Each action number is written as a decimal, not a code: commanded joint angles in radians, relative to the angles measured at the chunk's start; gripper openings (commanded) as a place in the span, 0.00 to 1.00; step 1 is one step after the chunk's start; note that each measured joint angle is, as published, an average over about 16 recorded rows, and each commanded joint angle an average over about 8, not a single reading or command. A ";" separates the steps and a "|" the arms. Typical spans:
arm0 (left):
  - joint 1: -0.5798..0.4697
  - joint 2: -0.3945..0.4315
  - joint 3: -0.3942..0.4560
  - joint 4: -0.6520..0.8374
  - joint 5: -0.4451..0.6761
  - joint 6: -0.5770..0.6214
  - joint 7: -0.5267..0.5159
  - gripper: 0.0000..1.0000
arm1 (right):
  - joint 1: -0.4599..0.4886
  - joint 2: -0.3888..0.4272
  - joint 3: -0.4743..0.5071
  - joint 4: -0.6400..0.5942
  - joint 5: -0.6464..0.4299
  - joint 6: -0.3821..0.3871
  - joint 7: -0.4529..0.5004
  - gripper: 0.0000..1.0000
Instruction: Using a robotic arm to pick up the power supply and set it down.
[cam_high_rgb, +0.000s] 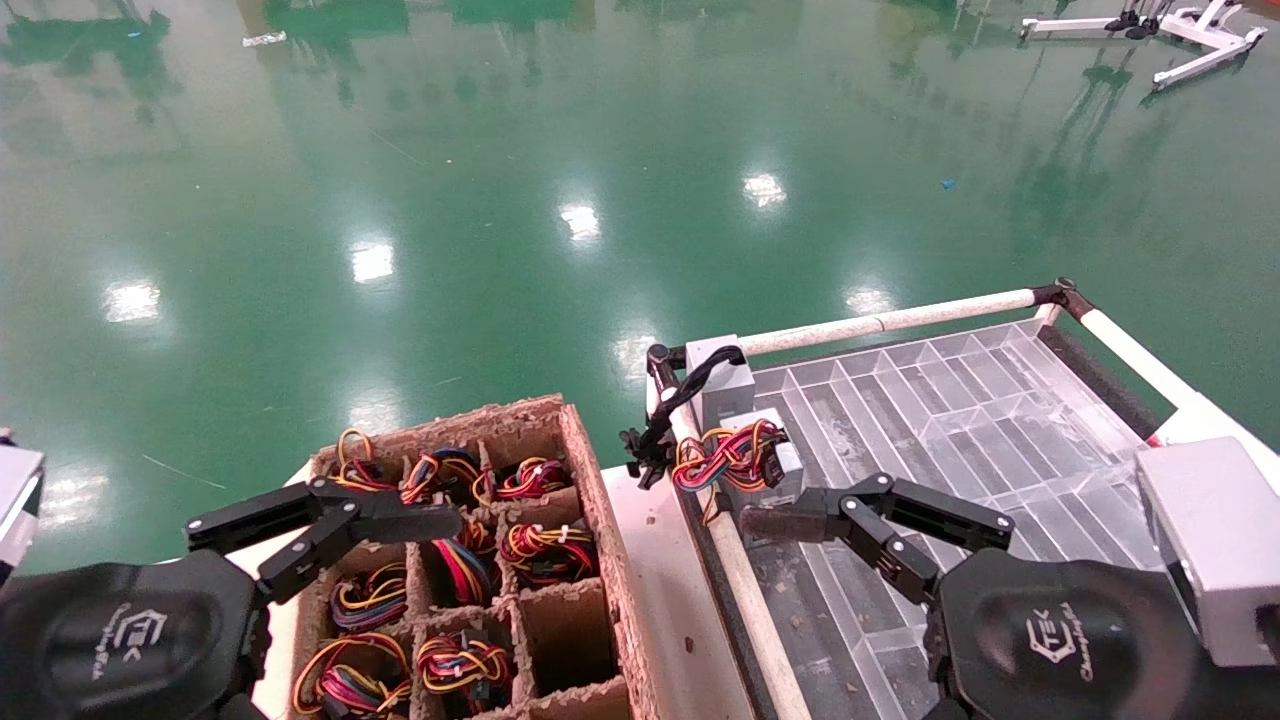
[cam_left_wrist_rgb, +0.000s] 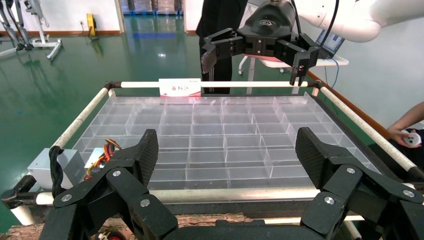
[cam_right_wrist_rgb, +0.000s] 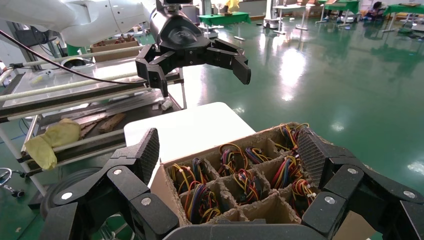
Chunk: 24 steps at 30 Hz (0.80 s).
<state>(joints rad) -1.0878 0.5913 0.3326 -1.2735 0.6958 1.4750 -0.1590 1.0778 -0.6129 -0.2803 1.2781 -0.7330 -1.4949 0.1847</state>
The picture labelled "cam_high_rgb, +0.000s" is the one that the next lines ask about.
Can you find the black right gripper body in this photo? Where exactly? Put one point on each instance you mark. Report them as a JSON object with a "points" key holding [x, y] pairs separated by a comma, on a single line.
{"points": [[1060, 640]]}

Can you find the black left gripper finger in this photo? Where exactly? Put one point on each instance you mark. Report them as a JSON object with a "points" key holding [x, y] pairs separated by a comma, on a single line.
{"points": [[250, 512], [400, 522]]}

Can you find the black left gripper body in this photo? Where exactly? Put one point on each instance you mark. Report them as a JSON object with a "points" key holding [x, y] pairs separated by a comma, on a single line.
{"points": [[120, 640]]}

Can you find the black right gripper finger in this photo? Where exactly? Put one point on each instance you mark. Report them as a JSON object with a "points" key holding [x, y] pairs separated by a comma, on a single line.
{"points": [[940, 512], [800, 522]]}

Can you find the clear plastic divided tray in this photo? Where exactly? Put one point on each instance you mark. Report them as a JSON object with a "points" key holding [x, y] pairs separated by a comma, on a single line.
{"points": [[960, 400]]}

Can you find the brown cardboard divider box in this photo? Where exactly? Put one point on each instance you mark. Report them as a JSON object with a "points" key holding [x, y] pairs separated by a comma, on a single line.
{"points": [[600, 520]]}

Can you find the black pipe joint connector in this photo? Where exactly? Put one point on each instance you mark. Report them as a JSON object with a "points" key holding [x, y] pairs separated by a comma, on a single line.
{"points": [[1062, 294], [658, 362]]}

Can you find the white paper scrap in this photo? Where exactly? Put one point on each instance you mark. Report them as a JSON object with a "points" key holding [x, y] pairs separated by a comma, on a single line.
{"points": [[264, 39]]}

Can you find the white metal stand base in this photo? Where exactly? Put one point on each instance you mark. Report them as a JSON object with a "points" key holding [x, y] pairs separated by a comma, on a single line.
{"points": [[1200, 30]]}

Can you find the white cart frame pipe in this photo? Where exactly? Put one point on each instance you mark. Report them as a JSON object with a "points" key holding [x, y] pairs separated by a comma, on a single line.
{"points": [[900, 321], [1130, 350], [760, 620]]}

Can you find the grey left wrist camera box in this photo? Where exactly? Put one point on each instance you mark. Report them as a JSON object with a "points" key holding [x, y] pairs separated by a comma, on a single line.
{"points": [[15, 500]]}

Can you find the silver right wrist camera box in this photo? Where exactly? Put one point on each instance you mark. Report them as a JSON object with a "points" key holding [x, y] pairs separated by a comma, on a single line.
{"points": [[1215, 540]]}

